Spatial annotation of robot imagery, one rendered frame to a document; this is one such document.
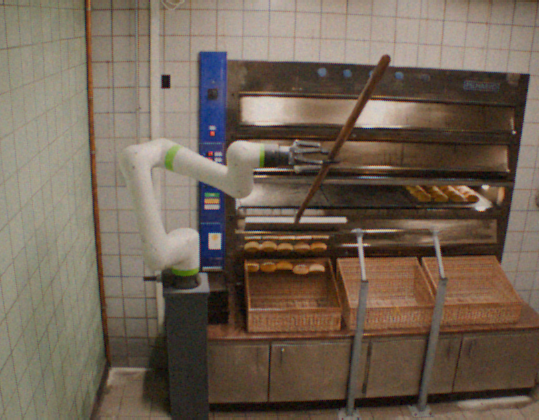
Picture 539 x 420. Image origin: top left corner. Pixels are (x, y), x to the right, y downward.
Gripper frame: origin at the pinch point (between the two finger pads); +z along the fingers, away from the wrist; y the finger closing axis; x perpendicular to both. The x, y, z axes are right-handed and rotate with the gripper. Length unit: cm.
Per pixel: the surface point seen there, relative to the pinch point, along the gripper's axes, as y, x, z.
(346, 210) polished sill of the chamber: -17, -148, 39
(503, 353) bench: 77, -146, 140
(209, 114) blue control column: -66, -112, -48
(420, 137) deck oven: -59, -122, 84
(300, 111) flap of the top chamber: -70, -114, 6
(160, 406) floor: 106, -174, -79
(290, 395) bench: 98, -158, 2
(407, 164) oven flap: -43, -129, 76
